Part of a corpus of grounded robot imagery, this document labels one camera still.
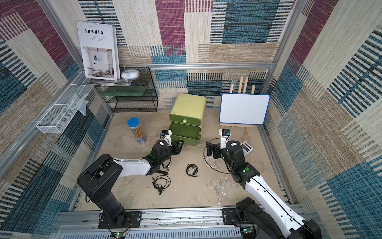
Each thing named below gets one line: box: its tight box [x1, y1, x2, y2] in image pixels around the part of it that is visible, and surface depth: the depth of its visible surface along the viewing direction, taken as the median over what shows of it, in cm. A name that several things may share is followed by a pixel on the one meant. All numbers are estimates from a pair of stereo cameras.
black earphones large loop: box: [152, 174, 172, 196], surface depth 87 cm
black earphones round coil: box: [186, 163, 199, 177], surface depth 91 cm
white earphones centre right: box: [203, 152, 219, 169], surface depth 94 cm
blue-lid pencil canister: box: [126, 117, 146, 145], surface depth 91 cm
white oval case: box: [120, 69, 140, 80], surface depth 89 cm
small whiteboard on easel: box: [218, 76, 271, 136], surface depth 97 cm
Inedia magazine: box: [76, 20, 121, 81], surface depth 79 cm
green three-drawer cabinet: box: [169, 93, 207, 146], surface depth 93 cm
